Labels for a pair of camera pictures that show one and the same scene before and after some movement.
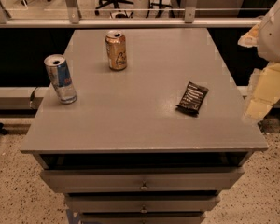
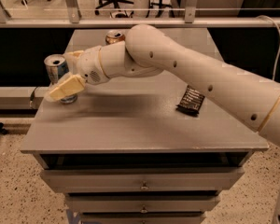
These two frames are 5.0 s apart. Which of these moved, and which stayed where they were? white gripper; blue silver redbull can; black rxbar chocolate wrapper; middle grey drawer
Moved: white gripper
Stayed: black rxbar chocolate wrapper; blue silver redbull can; middle grey drawer
